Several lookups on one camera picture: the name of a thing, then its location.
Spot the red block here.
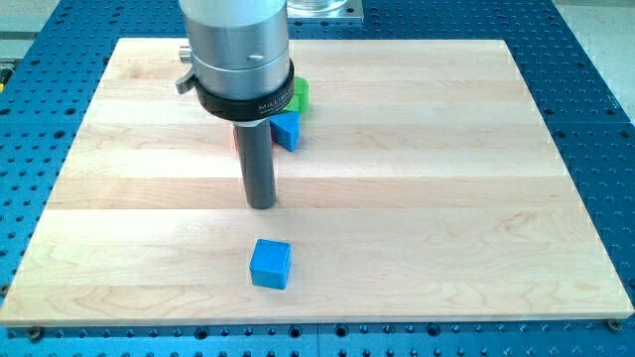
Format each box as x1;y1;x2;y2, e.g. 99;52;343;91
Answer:
232;127;239;151

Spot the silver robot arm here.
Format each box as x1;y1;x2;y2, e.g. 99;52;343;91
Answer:
176;0;295;209

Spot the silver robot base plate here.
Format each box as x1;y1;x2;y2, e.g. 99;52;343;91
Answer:
287;0;364;23

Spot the light wooden board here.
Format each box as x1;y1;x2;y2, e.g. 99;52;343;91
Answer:
1;38;633;327

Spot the green star block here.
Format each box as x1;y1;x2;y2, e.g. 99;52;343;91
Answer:
284;76;310;114

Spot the blue triangle block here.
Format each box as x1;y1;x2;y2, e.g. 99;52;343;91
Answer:
270;111;301;152

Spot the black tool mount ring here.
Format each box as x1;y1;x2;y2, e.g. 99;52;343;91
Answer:
193;60;295;122

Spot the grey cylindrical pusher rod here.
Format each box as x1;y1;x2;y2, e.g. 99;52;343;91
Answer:
234;120;276;209

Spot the blue cube block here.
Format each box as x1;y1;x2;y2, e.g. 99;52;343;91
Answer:
249;239;292;290

